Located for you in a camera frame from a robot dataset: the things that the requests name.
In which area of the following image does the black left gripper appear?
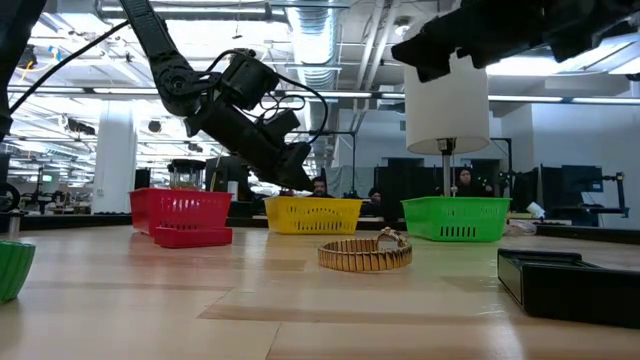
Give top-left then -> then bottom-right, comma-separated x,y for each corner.
185,102 -> 315,192

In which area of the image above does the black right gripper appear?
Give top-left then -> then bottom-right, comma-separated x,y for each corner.
391,0 -> 556,84

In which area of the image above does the small red digital clock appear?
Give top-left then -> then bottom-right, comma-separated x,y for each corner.
153,226 -> 235,250

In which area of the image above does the small black digital clock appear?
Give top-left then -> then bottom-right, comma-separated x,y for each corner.
496,248 -> 640,331

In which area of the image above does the green ribbed bowl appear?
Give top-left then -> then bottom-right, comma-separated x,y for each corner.
0,240 -> 38,304

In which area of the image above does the black monitor on arm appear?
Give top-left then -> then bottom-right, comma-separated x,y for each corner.
560,164 -> 631,219

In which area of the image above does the person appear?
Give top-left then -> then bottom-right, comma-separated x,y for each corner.
305,175 -> 335,199
452,167 -> 496,198
360,187 -> 389,217

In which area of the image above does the yellow plastic basket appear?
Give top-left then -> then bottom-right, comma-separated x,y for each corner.
263,195 -> 364,236

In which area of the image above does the white shade wooden base lamp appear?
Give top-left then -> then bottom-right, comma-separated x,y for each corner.
403,49 -> 492,198

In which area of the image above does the red plastic basket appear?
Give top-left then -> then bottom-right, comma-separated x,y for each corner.
128,188 -> 235,237

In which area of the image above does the green plastic basket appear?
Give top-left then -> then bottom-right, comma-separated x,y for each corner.
401,195 -> 513,244

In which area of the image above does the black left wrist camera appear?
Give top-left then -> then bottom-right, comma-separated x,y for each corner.
262,108 -> 302,149

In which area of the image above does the black aluminium rig frame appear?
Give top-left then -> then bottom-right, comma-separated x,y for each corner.
0,212 -> 640,239

